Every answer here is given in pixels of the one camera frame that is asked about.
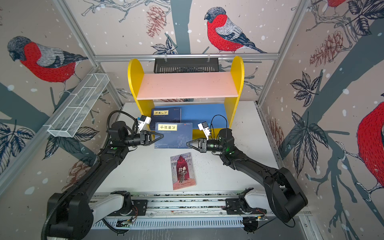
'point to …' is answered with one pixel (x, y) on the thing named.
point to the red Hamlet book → (182, 171)
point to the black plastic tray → (163, 65)
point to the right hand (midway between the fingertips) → (186, 147)
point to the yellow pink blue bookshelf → (211, 100)
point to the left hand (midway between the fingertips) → (160, 139)
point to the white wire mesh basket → (76, 111)
